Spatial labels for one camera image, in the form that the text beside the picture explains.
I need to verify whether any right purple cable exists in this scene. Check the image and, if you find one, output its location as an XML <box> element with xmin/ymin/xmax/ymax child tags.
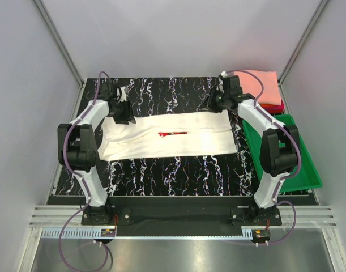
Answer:
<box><xmin>222</xmin><ymin>69</ymin><xmax>301</xmax><ymax>246</ymax></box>

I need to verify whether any left aluminium frame post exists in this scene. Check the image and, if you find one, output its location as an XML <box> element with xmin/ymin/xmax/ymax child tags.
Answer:
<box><xmin>32</xmin><ymin>0</ymin><xmax>84</xmax><ymax>87</ymax></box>

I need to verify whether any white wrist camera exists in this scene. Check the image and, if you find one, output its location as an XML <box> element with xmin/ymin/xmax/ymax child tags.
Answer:
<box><xmin>216</xmin><ymin>71</ymin><xmax>227</xmax><ymax>93</ymax></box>
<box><xmin>117</xmin><ymin>86</ymin><xmax>127</xmax><ymax>103</ymax></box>

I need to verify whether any green plastic bin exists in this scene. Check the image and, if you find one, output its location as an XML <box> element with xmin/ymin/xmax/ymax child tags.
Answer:
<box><xmin>242</xmin><ymin>114</ymin><xmax>323</xmax><ymax>191</ymax></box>

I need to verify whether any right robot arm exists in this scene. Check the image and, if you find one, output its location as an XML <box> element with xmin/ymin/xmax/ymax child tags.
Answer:
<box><xmin>199</xmin><ymin>73</ymin><xmax>301</xmax><ymax>225</ymax></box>

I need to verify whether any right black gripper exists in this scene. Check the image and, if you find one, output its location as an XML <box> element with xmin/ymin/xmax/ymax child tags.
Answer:
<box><xmin>198</xmin><ymin>87</ymin><xmax>229</xmax><ymax>114</ymax></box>

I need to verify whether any white slotted cable duct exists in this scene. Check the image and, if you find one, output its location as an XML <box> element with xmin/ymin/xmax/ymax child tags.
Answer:
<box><xmin>41</xmin><ymin>227</ymin><xmax>253</xmax><ymax>240</ymax></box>

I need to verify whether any aluminium frame post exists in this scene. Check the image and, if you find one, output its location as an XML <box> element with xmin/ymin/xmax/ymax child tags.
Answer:
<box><xmin>279</xmin><ymin>0</ymin><xmax>332</xmax><ymax>84</ymax></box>
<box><xmin>32</xmin><ymin>0</ymin><xmax>84</xmax><ymax>87</ymax></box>

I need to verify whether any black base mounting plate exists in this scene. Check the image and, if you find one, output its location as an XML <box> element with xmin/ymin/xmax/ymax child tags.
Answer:
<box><xmin>85</xmin><ymin>196</ymin><xmax>281</xmax><ymax>231</ymax></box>

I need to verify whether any right aluminium frame post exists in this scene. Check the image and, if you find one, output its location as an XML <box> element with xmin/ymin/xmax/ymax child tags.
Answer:
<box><xmin>279</xmin><ymin>0</ymin><xmax>332</xmax><ymax>84</ymax></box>

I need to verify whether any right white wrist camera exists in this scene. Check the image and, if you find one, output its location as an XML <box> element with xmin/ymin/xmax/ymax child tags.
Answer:
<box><xmin>216</xmin><ymin>71</ymin><xmax>227</xmax><ymax>93</ymax></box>

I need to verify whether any aluminium front rail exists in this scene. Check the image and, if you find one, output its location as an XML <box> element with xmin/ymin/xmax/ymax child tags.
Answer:
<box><xmin>29</xmin><ymin>205</ymin><xmax>336</xmax><ymax>229</ymax></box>

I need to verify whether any white t shirt red print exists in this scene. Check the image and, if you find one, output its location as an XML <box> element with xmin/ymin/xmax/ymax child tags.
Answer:
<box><xmin>98</xmin><ymin>111</ymin><xmax>237</xmax><ymax>162</ymax></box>

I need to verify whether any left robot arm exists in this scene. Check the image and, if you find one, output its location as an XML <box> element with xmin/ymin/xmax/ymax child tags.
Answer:
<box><xmin>57</xmin><ymin>80</ymin><xmax>136</xmax><ymax>225</ymax></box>

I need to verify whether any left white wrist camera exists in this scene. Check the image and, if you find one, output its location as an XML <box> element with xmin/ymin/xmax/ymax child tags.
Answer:
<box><xmin>117</xmin><ymin>86</ymin><xmax>127</xmax><ymax>103</ymax></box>

